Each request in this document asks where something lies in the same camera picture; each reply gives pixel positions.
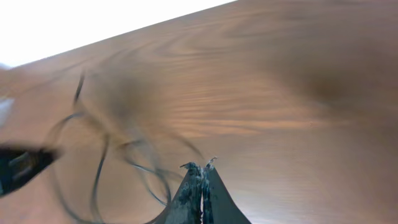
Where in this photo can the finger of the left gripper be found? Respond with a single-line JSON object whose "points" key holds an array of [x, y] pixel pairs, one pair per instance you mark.
{"points": [[20, 164]]}

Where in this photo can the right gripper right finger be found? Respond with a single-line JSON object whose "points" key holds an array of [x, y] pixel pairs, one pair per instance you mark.
{"points": [[218, 206]]}

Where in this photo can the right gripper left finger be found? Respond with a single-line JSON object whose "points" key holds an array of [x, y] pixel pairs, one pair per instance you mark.
{"points": [[185, 207]]}

